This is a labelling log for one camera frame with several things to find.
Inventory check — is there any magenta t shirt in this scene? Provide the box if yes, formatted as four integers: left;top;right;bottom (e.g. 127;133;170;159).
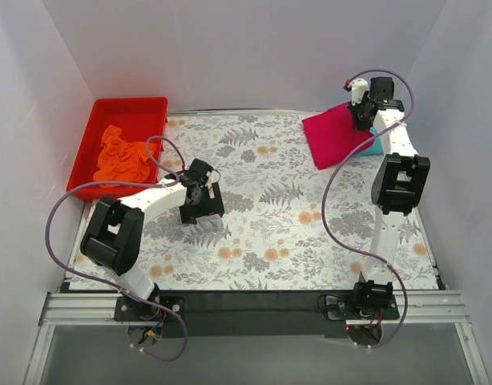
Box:
302;103;377;170

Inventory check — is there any folded cyan t shirt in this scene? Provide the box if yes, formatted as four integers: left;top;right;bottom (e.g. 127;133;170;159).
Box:
353;127;384;156

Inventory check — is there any orange t shirt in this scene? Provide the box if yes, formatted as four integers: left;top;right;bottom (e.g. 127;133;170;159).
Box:
93;125;156;183

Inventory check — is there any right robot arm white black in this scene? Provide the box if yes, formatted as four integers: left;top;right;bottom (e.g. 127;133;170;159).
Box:
345;77;430;320

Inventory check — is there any aluminium frame rail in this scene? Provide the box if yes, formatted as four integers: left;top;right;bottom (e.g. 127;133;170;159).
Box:
26;290;490;384

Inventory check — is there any red plastic bin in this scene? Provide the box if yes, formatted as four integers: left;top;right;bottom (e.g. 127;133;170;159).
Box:
67;97;168;201

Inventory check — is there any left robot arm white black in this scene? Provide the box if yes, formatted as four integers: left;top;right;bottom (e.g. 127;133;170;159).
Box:
80;159;224;321

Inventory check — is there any floral patterned table mat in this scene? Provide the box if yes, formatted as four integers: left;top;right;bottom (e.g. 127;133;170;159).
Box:
69;113;439;291

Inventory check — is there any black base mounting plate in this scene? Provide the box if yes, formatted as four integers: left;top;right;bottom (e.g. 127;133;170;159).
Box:
113;290;399;339

